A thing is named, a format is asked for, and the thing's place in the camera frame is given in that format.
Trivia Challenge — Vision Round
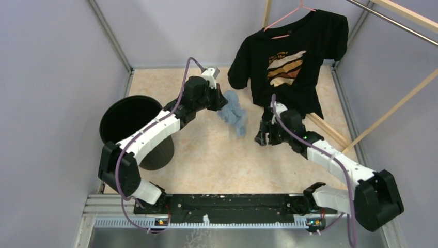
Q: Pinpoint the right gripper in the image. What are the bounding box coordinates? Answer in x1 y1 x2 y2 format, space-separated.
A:
254 118 292 146

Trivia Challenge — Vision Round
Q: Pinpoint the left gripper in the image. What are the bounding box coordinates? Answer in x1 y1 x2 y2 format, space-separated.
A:
194 82 228 111

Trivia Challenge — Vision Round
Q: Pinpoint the blue plastic trash bag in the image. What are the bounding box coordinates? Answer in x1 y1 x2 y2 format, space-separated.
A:
217 90 247 137

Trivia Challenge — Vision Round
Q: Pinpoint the black trash bin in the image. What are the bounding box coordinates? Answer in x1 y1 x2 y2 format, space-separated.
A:
99 95 175 171

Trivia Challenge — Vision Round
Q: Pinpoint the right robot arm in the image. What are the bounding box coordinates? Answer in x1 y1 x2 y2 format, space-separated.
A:
255 104 404 231

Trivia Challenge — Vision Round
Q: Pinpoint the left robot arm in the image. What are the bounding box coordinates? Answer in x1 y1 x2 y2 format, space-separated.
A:
98 74 227 214

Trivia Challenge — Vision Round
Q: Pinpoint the black printed t-shirt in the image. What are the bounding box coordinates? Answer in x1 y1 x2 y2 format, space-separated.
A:
228 10 349 118

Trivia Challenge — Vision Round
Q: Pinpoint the pink clothes hanger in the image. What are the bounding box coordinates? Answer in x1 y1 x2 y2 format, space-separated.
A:
263 1 316 32

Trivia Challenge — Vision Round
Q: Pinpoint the metal rack rod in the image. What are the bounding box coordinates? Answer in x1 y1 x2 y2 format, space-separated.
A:
347 0 437 47

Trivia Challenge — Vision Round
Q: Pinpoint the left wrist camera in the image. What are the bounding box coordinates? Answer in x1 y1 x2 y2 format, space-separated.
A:
200 67 220 89

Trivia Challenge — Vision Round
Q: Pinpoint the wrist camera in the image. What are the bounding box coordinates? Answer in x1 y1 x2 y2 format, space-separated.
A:
200 67 220 89
270 102 288 124

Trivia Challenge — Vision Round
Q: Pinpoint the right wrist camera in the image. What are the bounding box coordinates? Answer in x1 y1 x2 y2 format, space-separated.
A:
270 102 288 124

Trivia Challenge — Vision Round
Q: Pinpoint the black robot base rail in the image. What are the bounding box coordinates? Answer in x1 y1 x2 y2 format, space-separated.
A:
133 194 326 224

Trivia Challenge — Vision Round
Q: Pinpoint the wooden rack frame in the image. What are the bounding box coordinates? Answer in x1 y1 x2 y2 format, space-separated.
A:
263 1 437 153

